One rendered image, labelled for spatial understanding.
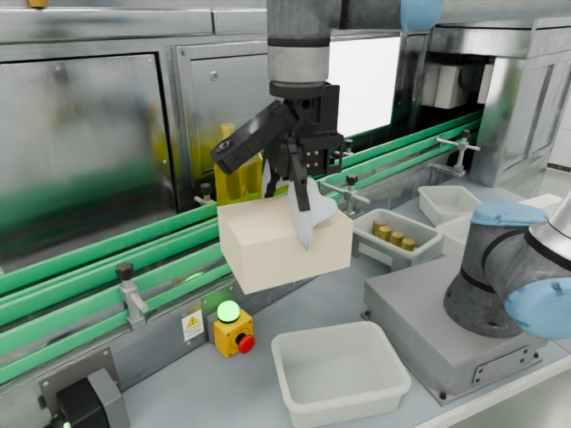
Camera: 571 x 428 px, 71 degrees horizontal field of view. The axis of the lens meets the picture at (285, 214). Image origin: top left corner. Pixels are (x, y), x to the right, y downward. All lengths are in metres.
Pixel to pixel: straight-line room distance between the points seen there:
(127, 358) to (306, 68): 0.60
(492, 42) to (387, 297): 1.14
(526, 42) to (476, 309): 1.11
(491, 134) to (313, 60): 1.34
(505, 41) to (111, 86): 1.33
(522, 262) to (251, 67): 0.78
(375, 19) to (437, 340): 0.56
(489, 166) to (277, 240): 1.38
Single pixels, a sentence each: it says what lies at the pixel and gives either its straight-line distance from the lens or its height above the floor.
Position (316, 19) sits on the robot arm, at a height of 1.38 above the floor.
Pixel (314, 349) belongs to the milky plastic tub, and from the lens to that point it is 0.85.
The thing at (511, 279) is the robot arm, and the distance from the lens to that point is 0.67.
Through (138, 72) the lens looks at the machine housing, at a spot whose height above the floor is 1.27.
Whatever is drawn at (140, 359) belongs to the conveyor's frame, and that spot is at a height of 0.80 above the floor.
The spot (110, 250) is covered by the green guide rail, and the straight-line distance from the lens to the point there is 0.91.
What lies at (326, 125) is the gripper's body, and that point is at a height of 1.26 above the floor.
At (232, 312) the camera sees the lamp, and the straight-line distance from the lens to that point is 0.83.
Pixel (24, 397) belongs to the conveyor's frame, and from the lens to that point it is 0.79.
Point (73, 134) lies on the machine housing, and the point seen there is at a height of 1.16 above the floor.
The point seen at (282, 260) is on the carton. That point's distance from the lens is 0.53.
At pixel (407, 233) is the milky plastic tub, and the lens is 1.24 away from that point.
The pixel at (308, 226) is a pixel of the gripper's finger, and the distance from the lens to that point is 0.50.
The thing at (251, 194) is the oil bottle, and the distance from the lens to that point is 0.98.
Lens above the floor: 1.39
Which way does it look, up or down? 27 degrees down
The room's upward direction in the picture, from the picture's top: straight up
